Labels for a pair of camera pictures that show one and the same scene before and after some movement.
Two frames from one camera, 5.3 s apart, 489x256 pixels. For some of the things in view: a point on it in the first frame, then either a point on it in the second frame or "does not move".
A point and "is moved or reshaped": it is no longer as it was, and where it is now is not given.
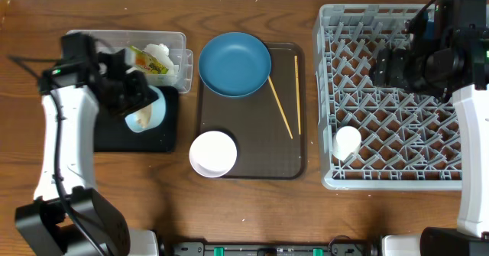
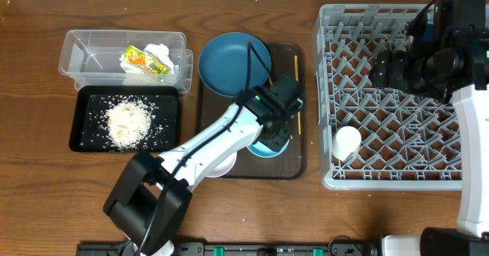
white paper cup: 347,141 does not move
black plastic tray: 114,135 does not move
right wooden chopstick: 296,64 does not move
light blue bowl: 157,114 to 263,151
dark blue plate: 234,64 does not move
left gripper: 137,84 to 279,146
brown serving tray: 268,127 does not move
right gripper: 390,66 does not move
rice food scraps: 144,115 is moved or reshaped
